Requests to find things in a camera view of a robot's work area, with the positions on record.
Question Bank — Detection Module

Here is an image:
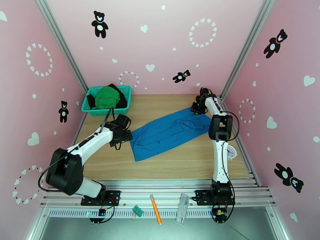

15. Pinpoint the black garment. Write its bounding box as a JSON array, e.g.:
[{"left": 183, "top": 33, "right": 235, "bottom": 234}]
[{"left": 86, "top": 83, "right": 128, "bottom": 109}]

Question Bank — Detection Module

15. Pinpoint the green ribbed shirt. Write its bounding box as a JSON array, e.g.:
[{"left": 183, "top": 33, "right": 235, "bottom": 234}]
[{"left": 91, "top": 86, "right": 120, "bottom": 110}]

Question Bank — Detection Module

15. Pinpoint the blue t-shirt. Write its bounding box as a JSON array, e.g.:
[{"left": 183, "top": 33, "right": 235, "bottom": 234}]
[{"left": 130, "top": 107, "right": 212, "bottom": 162}]

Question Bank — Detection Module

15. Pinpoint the teal plastic laundry basket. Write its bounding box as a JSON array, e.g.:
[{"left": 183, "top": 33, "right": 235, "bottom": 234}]
[{"left": 81, "top": 85, "right": 132, "bottom": 116}]

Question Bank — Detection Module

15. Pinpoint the small white alarm clock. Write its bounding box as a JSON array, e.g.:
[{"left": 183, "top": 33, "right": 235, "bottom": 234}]
[{"left": 226, "top": 144, "right": 238, "bottom": 162}]

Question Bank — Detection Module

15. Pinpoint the green binder clip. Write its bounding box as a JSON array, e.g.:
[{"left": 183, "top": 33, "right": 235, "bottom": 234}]
[{"left": 131, "top": 205, "right": 144, "bottom": 222}]

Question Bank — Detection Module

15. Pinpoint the orange pen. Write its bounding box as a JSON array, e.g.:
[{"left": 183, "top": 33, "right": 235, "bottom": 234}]
[{"left": 150, "top": 194, "right": 162, "bottom": 225}]

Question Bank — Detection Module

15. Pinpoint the clear plastic case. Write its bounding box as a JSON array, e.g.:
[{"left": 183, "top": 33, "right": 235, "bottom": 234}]
[{"left": 176, "top": 193, "right": 190, "bottom": 224}]

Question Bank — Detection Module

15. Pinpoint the yellow black power connector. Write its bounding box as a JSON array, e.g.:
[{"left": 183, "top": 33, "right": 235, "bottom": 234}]
[{"left": 212, "top": 206, "right": 228, "bottom": 224}]

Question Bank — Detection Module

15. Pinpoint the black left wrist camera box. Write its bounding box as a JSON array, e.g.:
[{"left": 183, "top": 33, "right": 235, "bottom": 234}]
[{"left": 115, "top": 114, "right": 131, "bottom": 131}]

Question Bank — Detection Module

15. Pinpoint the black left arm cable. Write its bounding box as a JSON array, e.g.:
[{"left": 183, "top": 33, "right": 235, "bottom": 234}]
[{"left": 38, "top": 106, "right": 116, "bottom": 192}]

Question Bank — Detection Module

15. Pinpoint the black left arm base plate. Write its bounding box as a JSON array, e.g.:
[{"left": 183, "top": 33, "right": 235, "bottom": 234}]
[{"left": 80, "top": 190, "right": 121, "bottom": 206}]

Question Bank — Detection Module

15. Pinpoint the aluminium rail base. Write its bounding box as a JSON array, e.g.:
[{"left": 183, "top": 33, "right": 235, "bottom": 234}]
[{"left": 40, "top": 179, "right": 277, "bottom": 208}]

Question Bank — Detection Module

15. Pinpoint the aluminium frame post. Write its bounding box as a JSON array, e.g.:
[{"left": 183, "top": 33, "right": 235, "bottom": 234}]
[
  {"left": 34, "top": 0, "right": 88, "bottom": 92},
  {"left": 220, "top": 0, "right": 277, "bottom": 100}
]

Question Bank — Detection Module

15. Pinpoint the slotted grey cable duct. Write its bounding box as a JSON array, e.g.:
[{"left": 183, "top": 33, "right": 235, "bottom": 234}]
[{"left": 47, "top": 208, "right": 274, "bottom": 219}]

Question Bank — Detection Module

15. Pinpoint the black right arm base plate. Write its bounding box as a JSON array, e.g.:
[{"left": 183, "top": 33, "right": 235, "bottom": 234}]
[{"left": 195, "top": 189, "right": 236, "bottom": 206}]

